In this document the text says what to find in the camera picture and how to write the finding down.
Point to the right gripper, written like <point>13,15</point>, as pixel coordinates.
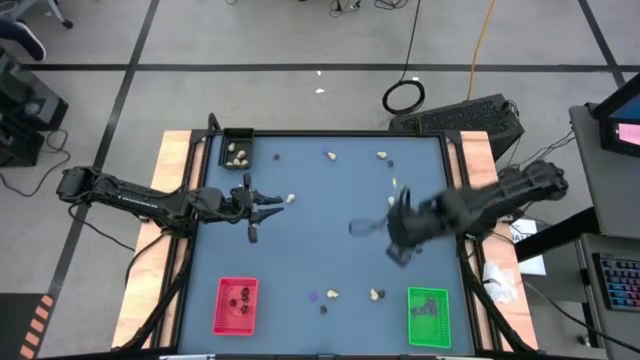
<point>420,220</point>

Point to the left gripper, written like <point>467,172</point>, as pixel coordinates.
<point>220,205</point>

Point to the black plastic basket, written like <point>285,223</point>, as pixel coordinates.
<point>245,137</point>

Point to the red plastic basket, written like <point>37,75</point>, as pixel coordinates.
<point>225,320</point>

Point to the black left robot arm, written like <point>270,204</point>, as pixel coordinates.
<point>130,197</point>

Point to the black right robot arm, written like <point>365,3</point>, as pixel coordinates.
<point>510,192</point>

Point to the blue table mat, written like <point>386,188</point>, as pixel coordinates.
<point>300,260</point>

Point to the green plastic basket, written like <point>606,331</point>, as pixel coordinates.
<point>430,335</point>

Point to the crumpled white paper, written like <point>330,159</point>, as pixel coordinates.
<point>497,285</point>

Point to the white printed sheet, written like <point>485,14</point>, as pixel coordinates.
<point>532,265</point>

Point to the black metal beam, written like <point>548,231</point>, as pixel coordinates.
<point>560,239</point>

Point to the grey side desk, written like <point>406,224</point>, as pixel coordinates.
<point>600,190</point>

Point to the grey keyboard desk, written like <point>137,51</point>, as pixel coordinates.
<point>595,330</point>

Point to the backlit black keyboard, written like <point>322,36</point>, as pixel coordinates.
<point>620,282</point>

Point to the small black equipment box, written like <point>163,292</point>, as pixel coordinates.
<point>20,145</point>

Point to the large black equipment case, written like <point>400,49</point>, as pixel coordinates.
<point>30,100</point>

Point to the black computer monitor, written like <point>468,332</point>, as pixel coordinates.
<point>625,115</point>

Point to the orange striped black floor mat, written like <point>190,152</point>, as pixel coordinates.
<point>15,325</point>

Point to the person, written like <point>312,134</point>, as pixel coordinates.
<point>27,42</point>

